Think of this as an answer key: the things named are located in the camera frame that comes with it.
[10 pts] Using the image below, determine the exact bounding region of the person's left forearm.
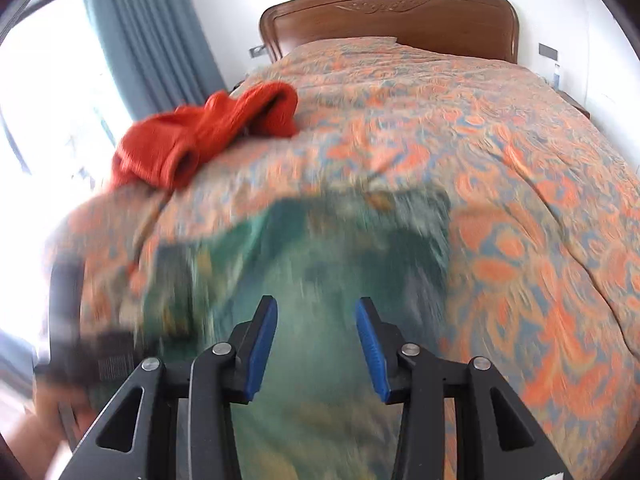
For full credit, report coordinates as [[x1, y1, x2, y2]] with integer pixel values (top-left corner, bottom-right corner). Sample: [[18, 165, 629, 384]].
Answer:
[[9, 385, 98, 463]]

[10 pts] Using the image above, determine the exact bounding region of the orange patterned bedspread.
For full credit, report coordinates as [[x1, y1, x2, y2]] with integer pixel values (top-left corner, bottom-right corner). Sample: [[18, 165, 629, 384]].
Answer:
[[45, 37, 640, 480]]

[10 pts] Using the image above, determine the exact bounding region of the wooden nightstand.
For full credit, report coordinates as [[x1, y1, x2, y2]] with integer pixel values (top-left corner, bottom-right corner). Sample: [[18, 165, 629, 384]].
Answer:
[[556, 89, 592, 120]]

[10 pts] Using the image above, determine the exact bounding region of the wooden headboard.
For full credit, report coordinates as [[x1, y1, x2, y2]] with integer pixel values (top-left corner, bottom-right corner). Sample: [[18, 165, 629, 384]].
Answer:
[[259, 0, 519, 65]]

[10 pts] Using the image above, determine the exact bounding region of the blue-grey curtain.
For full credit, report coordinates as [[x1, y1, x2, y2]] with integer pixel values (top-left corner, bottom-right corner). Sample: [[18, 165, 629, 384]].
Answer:
[[82, 0, 229, 122]]

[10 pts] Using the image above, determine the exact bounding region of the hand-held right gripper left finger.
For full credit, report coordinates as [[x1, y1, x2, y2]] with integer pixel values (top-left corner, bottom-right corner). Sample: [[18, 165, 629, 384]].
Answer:
[[59, 296, 279, 480]]

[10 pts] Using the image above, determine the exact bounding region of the red knit sweater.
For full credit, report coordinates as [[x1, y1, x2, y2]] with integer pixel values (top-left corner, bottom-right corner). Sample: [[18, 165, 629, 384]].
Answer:
[[111, 81, 300, 192]]

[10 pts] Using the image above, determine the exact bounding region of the green printed garment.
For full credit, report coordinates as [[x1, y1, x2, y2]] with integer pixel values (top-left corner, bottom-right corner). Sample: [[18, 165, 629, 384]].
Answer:
[[140, 185, 457, 480]]

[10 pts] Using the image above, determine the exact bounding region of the bright window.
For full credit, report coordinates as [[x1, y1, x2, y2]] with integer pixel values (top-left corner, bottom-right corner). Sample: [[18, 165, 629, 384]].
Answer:
[[0, 0, 143, 361]]

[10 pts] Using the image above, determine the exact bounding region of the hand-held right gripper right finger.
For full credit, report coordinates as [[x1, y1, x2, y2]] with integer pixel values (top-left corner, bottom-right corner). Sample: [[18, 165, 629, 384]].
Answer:
[[355, 297, 574, 480]]

